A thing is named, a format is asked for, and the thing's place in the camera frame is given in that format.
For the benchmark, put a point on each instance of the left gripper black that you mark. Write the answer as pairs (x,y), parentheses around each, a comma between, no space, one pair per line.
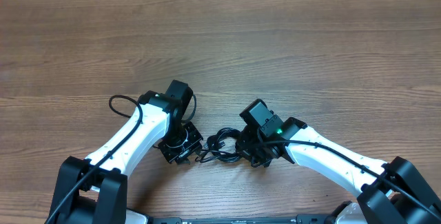
(180,156)

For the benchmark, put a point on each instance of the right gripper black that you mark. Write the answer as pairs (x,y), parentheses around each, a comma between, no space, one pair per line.
(244,148)

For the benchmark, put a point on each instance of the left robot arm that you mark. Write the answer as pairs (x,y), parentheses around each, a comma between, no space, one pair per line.
(94,189)

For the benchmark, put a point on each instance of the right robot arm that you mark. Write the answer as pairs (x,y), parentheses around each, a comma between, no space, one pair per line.
(394,192)

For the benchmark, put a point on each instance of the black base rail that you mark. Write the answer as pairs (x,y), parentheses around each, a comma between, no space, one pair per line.
(237,220)

